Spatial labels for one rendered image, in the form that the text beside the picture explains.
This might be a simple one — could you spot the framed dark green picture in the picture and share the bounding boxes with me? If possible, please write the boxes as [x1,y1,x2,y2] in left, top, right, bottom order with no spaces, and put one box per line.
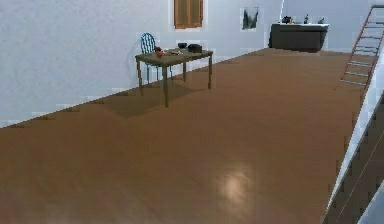
[241,6,260,31]

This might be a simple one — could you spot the brown wooden table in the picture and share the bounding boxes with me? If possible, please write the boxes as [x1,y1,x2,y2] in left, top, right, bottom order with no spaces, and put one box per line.
[134,48,214,109]

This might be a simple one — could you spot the orange and grey stepladder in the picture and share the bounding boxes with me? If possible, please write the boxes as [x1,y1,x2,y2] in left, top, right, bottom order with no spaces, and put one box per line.
[340,4,384,94]

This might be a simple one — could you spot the black box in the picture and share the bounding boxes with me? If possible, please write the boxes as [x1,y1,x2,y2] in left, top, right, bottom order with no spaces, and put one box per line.
[187,43,204,54]

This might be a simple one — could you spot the brown shuttered window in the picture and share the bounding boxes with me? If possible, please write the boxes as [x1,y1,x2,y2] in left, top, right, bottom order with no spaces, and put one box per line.
[173,0,204,30]

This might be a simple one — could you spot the dark grey counter cabinet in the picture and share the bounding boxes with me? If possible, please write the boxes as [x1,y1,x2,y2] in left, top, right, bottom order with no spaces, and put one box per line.
[268,22,331,54]

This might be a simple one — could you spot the blue wire chair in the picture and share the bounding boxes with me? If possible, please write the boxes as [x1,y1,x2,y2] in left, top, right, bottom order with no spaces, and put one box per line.
[139,32,175,85]

